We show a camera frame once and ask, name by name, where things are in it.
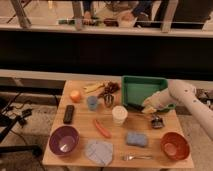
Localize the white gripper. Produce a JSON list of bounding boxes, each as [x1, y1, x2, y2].
[[142, 94, 160, 114]]

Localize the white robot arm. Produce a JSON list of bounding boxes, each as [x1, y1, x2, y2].
[[142, 79, 213, 141]]

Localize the green plastic tray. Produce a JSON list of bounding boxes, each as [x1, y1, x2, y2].
[[121, 76, 168, 111]]

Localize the white paper cup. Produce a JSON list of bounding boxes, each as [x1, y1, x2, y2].
[[112, 106, 128, 125]]

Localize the blue sponge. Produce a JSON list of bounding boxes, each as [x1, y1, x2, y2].
[[126, 132, 148, 147]]

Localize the orange red bowl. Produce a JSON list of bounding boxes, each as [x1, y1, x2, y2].
[[160, 132, 190, 161]]

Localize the brown dried plant bunch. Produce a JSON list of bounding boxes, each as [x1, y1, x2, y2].
[[98, 82, 120, 98]]

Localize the orange carrot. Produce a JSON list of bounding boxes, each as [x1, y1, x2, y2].
[[93, 119, 111, 138]]

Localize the silver fork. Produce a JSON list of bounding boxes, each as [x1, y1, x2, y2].
[[123, 155, 153, 161]]

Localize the small blue cup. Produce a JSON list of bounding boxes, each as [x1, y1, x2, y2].
[[87, 96, 98, 111]]

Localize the grey blue folded cloth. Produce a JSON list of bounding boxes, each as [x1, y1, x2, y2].
[[85, 140, 113, 166]]

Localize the orange fruit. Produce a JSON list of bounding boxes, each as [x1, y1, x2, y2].
[[70, 90, 81, 103]]

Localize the black remote control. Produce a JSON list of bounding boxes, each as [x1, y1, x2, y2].
[[63, 105, 74, 124]]

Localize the person in background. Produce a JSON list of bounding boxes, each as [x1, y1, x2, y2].
[[82, 0, 153, 28]]

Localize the purple bowl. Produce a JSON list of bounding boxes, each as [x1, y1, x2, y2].
[[49, 126, 79, 156]]

